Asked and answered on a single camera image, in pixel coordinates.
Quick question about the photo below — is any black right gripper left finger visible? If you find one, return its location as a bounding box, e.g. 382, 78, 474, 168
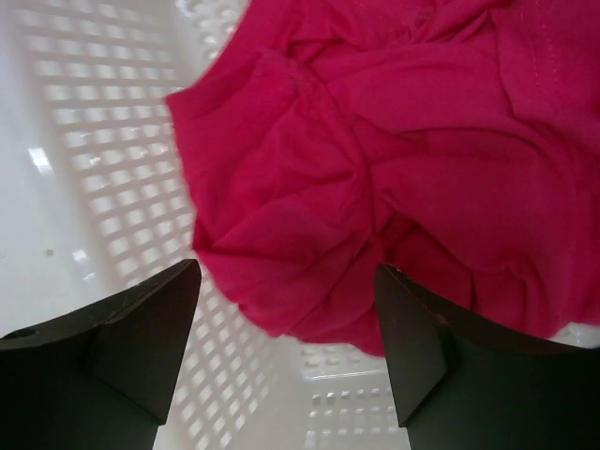
1, 259, 202, 449

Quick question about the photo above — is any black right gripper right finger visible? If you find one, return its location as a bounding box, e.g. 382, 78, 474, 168
374, 265, 599, 449

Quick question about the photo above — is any magenta t-shirt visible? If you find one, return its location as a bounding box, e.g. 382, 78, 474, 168
166, 1, 599, 356

